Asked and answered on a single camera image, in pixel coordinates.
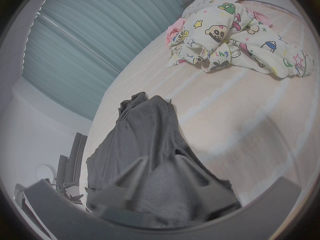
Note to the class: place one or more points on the black T-shirt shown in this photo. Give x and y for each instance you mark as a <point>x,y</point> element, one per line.
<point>150,134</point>

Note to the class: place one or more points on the white printed pillow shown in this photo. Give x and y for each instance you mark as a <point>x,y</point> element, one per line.
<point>207,0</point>

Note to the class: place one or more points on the blue-green curtain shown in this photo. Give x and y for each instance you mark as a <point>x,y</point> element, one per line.
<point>62,71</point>
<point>105,21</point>

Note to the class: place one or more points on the bed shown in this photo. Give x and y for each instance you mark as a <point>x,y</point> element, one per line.
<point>250,124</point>

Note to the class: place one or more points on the pile of clothes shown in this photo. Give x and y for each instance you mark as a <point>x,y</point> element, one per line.
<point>220,34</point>

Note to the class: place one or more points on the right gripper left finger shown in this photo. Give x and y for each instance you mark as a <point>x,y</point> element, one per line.
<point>125,189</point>

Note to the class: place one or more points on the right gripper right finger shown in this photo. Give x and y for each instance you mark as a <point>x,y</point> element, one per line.
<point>205,189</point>

